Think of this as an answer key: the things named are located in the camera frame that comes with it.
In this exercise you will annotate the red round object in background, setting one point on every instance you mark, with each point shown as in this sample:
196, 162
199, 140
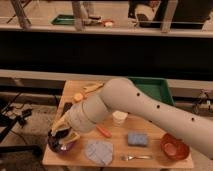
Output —
108, 23

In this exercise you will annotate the yellow banana toy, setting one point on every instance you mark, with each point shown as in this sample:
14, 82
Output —
92, 87

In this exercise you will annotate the blue sponge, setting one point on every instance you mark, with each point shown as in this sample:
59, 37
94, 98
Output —
137, 139

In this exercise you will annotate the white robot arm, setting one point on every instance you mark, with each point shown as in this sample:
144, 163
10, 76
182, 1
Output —
120, 94

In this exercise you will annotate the green tray in background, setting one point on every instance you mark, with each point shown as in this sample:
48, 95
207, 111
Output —
62, 19

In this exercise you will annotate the green plastic tray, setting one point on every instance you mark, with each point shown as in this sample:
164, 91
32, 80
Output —
156, 88

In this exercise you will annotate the orange carrot toy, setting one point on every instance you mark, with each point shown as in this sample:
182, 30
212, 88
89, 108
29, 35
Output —
104, 131

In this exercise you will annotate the black rectangular block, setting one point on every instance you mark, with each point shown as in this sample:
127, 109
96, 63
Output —
66, 107

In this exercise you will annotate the grey-blue folded cloth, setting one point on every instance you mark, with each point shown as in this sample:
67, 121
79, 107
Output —
99, 152

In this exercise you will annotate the silver fork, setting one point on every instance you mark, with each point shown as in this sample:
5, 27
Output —
129, 157

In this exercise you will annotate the white cup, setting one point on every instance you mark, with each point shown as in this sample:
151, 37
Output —
119, 117

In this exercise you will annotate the wooden table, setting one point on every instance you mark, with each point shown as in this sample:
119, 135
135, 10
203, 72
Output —
76, 156

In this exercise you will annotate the black dish brush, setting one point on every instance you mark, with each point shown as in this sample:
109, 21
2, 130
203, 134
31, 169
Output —
60, 134

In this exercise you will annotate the purple bowl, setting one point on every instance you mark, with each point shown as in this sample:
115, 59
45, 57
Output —
56, 147

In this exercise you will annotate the orange bowl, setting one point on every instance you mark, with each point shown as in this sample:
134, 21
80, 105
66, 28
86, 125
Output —
174, 149

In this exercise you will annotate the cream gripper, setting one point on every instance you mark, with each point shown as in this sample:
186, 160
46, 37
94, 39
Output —
63, 125

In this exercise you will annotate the orange round fruit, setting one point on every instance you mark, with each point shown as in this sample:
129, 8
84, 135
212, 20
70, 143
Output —
78, 97

